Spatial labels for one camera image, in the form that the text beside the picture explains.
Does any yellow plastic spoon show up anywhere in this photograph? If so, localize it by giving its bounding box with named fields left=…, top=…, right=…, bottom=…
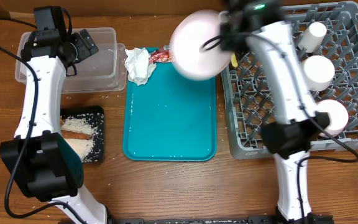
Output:
left=231, top=53, right=238, bottom=68

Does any white pink plate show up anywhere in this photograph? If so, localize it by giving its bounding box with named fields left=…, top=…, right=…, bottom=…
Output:
left=170, top=10, right=233, bottom=81

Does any white napkin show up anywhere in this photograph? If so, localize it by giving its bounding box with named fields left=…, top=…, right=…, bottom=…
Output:
left=124, top=48, right=157, bottom=86

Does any red snack wrapper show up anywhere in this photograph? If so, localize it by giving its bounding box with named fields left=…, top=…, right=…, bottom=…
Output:
left=149, top=45, right=175, bottom=63

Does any white rice pile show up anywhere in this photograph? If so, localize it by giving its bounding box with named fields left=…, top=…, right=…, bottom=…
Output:
left=60, top=113, right=104, bottom=164

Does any white cup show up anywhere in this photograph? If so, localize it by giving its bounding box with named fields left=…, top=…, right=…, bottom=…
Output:
left=298, top=22, right=327, bottom=53

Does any orange carrot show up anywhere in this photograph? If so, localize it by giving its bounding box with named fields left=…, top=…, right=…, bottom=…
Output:
left=61, top=130, right=93, bottom=140

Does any pale green bowl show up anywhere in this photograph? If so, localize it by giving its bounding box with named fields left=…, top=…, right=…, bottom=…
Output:
left=301, top=55, right=335, bottom=91

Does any pink bowl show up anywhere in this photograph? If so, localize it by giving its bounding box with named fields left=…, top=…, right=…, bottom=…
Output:
left=317, top=100, right=349, bottom=136

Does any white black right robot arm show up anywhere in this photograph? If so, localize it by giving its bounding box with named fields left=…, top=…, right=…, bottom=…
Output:
left=221, top=1, right=329, bottom=223

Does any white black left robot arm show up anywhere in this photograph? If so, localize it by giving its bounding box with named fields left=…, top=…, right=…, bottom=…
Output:
left=0, top=6, right=113, bottom=223

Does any grey dishwasher rack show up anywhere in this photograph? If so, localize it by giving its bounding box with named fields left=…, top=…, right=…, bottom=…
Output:
left=221, top=1, right=358, bottom=159

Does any clear plastic bin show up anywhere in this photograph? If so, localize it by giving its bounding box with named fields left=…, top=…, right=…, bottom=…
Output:
left=14, top=27, right=127, bottom=95

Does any black tray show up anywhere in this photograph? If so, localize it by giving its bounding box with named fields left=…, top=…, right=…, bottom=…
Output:
left=60, top=106, right=105, bottom=164

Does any teal tray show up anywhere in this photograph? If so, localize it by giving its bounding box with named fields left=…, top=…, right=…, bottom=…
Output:
left=122, top=63, right=217, bottom=162

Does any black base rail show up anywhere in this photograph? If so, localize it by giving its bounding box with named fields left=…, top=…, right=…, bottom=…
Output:
left=116, top=215, right=334, bottom=224

